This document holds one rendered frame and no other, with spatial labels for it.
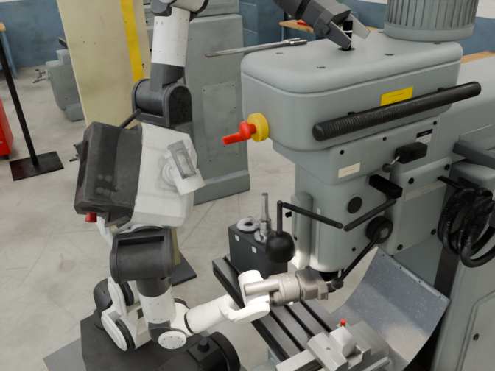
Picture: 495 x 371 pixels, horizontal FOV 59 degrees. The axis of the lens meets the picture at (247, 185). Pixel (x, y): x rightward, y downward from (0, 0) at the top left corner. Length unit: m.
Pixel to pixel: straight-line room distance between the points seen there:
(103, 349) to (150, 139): 1.21
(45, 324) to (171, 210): 2.17
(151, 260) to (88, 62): 1.63
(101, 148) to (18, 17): 8.76
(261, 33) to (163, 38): 7.20
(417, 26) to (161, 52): 0.62
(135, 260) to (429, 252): 0.93
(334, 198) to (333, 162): 0.14
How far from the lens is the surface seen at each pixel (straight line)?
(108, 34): 2.57
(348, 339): 1.41
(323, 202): 1.07
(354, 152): 0.97
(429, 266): 1.58
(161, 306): 1.23
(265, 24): 8.40
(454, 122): 1.21
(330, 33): 0.97
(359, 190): 1.07
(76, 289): 3.38
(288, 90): 0.84
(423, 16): 1.10
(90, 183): 1.09
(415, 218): 1.25
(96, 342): 2.18
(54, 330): 3.15
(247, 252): 1.71
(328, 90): 0.85
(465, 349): 1.78
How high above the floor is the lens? 2.12
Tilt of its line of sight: 30 degrees down
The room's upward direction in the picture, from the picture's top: 3 degrees counter-clockwise
